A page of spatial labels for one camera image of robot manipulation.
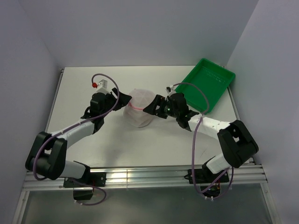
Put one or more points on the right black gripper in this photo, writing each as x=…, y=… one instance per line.
x=160, y=101

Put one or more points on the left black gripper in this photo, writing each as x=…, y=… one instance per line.
x=124, y=100

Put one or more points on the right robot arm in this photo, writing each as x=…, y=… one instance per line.
x=236, y=142

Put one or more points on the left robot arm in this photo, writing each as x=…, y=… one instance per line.
x=47, y=157

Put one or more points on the green plastic tray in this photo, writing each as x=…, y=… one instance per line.
x=205, y=84

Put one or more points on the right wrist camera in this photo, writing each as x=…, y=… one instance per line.
x=170, y=90

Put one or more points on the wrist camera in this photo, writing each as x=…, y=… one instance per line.
x=101, y=87
x=170, y=90

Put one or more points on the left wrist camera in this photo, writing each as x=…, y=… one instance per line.
x=101, y=87

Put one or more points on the aluminium mounting rail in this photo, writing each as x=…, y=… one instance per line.
x=147, y=177

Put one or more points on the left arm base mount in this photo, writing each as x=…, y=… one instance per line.
x=84, y=188

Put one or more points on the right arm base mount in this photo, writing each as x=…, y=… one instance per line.
x=203, y=175

